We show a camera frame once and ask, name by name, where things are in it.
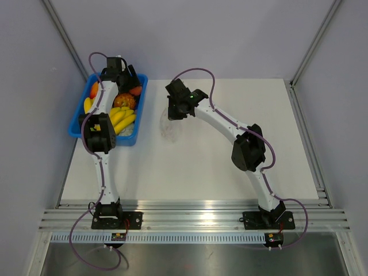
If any orange peach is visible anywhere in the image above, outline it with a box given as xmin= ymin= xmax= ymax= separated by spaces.
xmin=129 ymin=86 xmax=143 ymax=97

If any clear zip top bag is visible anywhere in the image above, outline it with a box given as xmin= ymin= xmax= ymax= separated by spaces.
xmin=159 ymin=108 xmax=182 ymax=143

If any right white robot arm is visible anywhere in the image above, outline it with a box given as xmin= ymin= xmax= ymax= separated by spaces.
xmin=166 ymin=79 xmax=286 ymax=228

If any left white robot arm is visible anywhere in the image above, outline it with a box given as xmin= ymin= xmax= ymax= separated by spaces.
xmin=78 ymin=56 xmax=142 ymax=229

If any spiky orange fruit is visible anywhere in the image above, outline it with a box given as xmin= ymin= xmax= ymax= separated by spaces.
xmin=113 ymin=93 xmax=136 ymax=109

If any orange mango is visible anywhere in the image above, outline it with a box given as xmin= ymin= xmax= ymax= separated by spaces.
xmin=89 ymin=82 xmax=99 ymax=99

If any right yellow banana bunch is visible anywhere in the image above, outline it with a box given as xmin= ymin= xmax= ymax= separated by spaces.
xmin=109 ymin=106 xmax=137 ymax=135

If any yellow banana bunch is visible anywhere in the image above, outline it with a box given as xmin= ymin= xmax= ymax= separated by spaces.
xmin=109 ymin=106 xmax=137 ymax=135
xmin=83 ymin=97 xmax=94 ymax=114

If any left yellow banana bunch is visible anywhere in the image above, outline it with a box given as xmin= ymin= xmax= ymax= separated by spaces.
xmin=83 ymin=97 xmax=94 ymax=114

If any blue plastic bin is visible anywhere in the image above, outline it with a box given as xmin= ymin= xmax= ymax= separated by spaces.
xmin=68 ymin=73 xmax=148 ymax=147

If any left small circuit board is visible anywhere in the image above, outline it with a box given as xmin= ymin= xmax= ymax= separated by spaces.
xmin=111 ymin=233 xmax=127 ymax=242

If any small circuit board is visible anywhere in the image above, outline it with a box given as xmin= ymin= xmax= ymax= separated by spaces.
xmin=264 ymin=233 xmax=284 ymax=248
xmin=111 ymin=233 xmax=127 ymax=242

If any right small circuit board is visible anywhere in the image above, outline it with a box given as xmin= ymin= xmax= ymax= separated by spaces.
xmin=264 ymin=233 xmax=284 ymax=248

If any aluminium rail frame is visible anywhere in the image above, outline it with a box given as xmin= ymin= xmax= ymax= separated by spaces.
xmin=36 ymin=196 xmax=351 ymax=244

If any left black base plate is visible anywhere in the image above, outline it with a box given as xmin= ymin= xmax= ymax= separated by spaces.
xmin=91 ymin=212 xmax=143 ymax=230

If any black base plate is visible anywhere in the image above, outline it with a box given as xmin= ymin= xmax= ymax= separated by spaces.
xmin=239 ymin=211 xmax=296 ymax=230
xmin=91 ymin=212 xmax=143 ymax=230

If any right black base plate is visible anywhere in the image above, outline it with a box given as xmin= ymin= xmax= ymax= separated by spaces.
xmin=239 ymin=211 xmax=296 ymax=230

